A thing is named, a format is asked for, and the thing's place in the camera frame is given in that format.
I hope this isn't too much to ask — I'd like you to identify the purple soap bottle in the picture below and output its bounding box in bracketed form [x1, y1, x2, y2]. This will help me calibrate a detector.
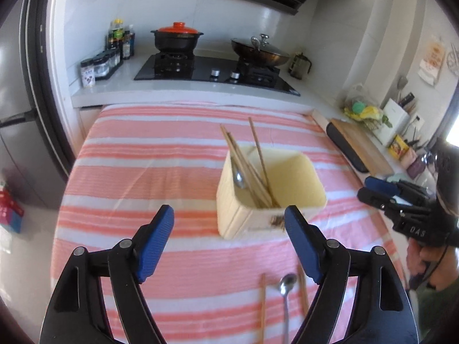
[408, 153, 431, 180]

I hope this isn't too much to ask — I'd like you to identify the person's right hand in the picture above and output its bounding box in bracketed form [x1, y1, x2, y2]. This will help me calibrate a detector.
[406, 234, 453, 289]

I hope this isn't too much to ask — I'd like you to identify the wire wall hanger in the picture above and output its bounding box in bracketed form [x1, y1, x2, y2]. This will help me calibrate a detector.
[446, 42, 459, 69]

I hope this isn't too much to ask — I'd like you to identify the row of spice jars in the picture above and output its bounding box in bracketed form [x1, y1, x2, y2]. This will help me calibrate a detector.
[80, 50, 123, 87]

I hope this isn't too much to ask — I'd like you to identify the red blue toy box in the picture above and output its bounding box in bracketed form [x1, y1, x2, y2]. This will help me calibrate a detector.
[0, 182, 26, 234]

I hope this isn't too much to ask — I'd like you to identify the small dark sauce bottle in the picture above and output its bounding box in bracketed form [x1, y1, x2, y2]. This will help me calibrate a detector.
[124, 25, 136, 60]

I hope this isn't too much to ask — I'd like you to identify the white knife block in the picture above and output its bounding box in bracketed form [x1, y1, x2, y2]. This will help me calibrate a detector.
[376, 93, 417, 147]

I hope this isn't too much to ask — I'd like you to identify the metal spoon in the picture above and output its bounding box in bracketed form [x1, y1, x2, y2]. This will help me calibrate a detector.
[231, 156, 246, 190]
[278, 273, 298, 344]

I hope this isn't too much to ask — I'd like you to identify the black clay pot red lid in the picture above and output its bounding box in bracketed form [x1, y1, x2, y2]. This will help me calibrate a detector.
[150, 22, 205, 53]

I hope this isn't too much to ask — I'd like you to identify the plastic bag of vegetables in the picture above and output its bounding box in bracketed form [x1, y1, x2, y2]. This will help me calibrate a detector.
[342, 83, 394, 132]

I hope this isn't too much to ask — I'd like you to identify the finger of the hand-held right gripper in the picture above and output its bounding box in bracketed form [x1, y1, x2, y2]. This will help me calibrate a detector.
[365, 177, 433, 208]
[357, 187, 407, 223]

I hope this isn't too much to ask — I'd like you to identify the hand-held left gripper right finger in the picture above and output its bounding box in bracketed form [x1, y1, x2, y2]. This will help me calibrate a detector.
[283, 205, 420, 344]

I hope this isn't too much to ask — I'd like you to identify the cream utensil holder box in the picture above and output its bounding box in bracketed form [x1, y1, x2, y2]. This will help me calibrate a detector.
[216, 145, 328, 240]

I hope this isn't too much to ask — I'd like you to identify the person's right forearm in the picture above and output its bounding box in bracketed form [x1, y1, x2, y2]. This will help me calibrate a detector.
[409, 258, 459, 344]

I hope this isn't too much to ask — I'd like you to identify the wall hanging cloth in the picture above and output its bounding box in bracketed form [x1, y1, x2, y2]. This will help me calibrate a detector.
[418, 37, 446, 87]

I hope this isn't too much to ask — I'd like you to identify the wooden cutting board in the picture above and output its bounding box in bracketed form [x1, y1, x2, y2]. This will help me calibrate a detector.
[330, 117, 395, 177]

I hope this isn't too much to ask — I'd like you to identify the pink white striped tablecloth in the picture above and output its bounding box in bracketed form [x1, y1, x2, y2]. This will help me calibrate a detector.
[50, 102, 410, 344]

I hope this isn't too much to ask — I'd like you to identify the yellow packet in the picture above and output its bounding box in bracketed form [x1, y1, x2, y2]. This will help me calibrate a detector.
[389, 134, 410, 159]

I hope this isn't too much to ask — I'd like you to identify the metal spatula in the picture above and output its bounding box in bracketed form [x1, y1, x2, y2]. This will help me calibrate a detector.
[396, 75, 408, 103]

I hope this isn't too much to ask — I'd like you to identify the black gas stove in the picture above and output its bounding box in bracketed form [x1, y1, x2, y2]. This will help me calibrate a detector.
[134, 53, 301, 97]

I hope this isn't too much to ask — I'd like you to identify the wok with glass lid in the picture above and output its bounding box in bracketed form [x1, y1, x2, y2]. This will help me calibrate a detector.
[230, 34, 290, 67]

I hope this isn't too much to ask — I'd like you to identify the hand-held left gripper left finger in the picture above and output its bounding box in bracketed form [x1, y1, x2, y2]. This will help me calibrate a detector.
[40, 205, 175, 344]

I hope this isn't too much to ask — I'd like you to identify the pink cup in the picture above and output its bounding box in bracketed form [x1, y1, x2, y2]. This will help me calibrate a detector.
[401, 147, 419, 170]

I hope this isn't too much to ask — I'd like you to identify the dark glass jar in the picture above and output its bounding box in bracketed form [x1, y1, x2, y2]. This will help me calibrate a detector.
[288, 52, 312, 80]

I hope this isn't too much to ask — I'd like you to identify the grey refrigerator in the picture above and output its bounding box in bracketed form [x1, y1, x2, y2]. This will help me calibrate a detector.
[0, 0, 74, 209]

